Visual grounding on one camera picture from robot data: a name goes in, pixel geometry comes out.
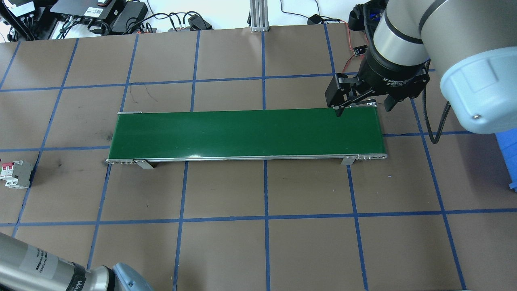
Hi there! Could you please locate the green belt conveyor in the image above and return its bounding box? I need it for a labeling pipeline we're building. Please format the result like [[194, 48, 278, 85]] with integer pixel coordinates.
[[106, 107, 388, 169]]

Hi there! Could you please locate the blue plastic bin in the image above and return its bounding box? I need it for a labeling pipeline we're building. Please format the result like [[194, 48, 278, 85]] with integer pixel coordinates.
[[496, 131, 517, 191]]

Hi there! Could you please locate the black plug adapter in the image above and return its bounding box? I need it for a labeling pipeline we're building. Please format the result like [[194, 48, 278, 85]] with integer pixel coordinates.
[[187, 14, 213, 31]]

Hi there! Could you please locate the black power brick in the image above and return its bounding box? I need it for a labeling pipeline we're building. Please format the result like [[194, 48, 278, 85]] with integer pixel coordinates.
[[110, 1, 149, 34]]

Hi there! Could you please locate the black flat electronics box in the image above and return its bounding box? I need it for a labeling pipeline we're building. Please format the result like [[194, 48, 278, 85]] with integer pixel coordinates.
[[49, 0, 126, 25]]

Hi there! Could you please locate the white circuit breaker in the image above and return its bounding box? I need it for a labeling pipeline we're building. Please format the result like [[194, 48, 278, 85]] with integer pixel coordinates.
[[0, 160, 35, 190]]

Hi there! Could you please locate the black device with white label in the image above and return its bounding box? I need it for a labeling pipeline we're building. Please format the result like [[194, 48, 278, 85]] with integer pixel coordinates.
[[0, 0, 41, 41]]

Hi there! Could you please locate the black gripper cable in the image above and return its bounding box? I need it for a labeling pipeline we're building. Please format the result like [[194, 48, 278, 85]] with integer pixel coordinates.
[[420, 57, 452, 144]]

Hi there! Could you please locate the red conveyor wire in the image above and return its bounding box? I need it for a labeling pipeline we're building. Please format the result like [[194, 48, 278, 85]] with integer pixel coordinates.
[[323, 18, 366, 74]]

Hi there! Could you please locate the thin black controller cable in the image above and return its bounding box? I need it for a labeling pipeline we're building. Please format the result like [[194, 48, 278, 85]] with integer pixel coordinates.
[[280, 0, 311, 20]]

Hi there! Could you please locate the aluminium profile post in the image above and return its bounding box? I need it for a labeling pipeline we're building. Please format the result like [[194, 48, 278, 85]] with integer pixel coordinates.
[[249, 0, 270, 32]]

